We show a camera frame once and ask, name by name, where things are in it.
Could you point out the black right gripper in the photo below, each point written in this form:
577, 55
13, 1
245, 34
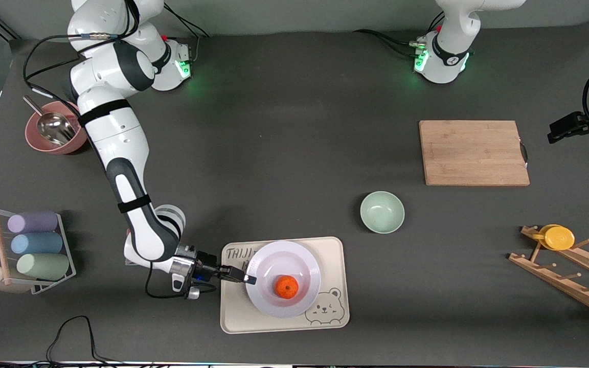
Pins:
205, 261

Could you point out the pale lavender round plate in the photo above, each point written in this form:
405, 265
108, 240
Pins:
284, 260

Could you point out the orange fruit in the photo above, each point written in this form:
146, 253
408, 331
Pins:
286, 286

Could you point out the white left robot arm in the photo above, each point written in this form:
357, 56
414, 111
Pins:
448, 56

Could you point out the cream tray with bear print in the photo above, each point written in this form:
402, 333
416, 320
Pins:
333, 255

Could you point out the wooden cutting board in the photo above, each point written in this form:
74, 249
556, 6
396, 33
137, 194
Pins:
468, 153

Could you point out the yellow cup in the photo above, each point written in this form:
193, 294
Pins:
559, 238

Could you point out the wooden peg drying rack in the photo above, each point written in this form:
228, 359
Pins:
555, 278

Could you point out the pale green bowl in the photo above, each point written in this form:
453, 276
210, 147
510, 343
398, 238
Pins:
382, 212

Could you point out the green cup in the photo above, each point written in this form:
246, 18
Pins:
44, 267

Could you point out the blue cup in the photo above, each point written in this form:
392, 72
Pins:
36, 243

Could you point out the purple cup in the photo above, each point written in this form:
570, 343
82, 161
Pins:
34, 222

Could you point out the metal scoop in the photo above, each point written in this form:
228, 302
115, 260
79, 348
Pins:
54, 128

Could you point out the pink bowl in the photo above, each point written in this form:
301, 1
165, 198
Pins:
39, 145

